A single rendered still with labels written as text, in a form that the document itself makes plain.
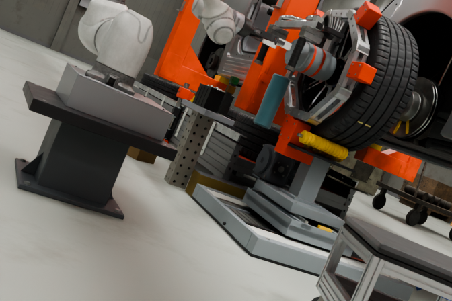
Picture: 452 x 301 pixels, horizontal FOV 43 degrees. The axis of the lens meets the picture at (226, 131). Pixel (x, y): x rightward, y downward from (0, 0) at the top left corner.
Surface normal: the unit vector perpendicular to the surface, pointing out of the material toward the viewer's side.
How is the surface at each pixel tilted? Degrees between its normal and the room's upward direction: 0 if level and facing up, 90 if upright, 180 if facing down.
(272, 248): 90
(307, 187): 90
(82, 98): 90
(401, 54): 63
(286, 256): 90
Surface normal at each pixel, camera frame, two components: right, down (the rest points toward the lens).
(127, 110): 0.36, 0.19
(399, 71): 0.42, -0.03
